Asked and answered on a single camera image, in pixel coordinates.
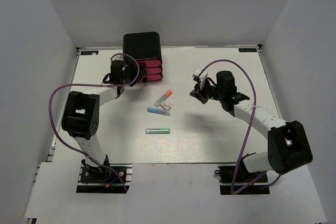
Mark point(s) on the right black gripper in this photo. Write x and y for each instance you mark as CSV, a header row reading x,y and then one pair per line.
x,y
199,96

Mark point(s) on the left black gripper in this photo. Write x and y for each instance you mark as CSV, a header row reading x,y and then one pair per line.
x,y
134,73

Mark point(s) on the pink drawer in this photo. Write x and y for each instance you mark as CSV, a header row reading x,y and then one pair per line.
x,y
151,78
153,70
149,63

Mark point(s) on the black drawer cabinet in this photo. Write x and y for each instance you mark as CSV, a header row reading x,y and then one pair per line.
x,y
143,46

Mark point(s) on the orange capped highlighter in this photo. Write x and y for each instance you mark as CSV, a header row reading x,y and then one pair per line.
x,y
163,98

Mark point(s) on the blue capped highlighter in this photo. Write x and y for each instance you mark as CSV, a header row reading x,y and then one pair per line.
x,y
158,111

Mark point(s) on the green capped highlighter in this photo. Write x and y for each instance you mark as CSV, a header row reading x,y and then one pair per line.
x,y
157,131

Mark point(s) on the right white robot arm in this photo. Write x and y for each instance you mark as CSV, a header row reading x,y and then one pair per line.
x,y
287,144

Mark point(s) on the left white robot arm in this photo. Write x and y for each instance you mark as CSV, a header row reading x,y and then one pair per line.
x,y
81,115

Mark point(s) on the small staples box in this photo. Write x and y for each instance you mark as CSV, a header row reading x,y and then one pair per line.
x,y
165,106

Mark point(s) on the right blue corner label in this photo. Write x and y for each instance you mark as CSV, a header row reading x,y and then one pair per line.
x,y
247,49

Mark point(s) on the blue corner label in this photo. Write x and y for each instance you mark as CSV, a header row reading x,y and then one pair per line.
x,y
247,49
89,53

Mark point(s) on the left blue corner label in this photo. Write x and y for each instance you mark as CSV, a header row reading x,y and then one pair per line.
x,y
89,53

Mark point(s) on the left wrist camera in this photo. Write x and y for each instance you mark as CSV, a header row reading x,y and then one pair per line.
x,y
117,57

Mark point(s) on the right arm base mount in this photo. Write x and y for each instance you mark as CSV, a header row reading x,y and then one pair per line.
x,y
225,175

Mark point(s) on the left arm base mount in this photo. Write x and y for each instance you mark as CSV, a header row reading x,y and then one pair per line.
x,y
98,182

